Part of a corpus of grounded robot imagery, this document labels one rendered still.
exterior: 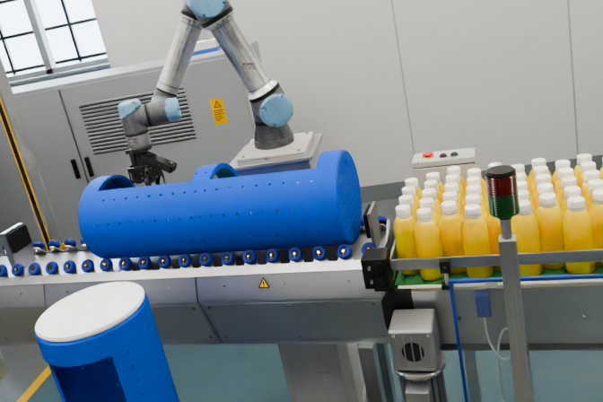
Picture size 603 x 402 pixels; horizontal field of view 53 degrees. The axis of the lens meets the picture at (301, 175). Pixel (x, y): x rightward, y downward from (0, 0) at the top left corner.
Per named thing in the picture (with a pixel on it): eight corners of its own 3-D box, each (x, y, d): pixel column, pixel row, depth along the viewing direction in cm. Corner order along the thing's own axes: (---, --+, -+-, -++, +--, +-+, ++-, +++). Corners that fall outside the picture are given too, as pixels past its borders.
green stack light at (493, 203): (489, 207, 136) (486, 187, 134) (519, 205, 134) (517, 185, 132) (489, 219, 130) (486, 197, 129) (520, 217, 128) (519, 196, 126)
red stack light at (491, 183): (486, 187, 134) (485, 170, 133) (517, 184, 132) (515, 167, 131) (486, 197, 129) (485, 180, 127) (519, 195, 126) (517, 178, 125)
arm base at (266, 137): (264, 137, 236) (258, 113, 232) (300, 135, 230) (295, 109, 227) (248, 151, 223) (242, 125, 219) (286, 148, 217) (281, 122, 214)
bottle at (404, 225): (413, 278, 165) (403, 219, 160) (395, 272, 171) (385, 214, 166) (430, 268, 169) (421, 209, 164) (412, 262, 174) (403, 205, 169)
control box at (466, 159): (418, 180, 208) (414, 152, 205) (478, 175, 202) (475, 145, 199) (415, 191, 199) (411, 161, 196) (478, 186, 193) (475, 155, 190)
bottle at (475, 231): (498, 270, 160) (492, 208, 155) (485, 282, 156) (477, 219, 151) (475, 265, 165) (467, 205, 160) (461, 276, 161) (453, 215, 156)
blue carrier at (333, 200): (138, 234, 226) (114, 163, 216) (366, 217, 198) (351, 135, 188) (95, 275, 201) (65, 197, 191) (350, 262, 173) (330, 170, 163)
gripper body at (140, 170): (143, 178, 210) (133, 144, 206) (164, 175, 207) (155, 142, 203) (131, 186, 203) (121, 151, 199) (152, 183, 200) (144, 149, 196)
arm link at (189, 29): (190, -27, 207) (142, 106, 216) (192, -27, 196) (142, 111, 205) (222, -13, 210) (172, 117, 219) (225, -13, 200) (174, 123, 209)
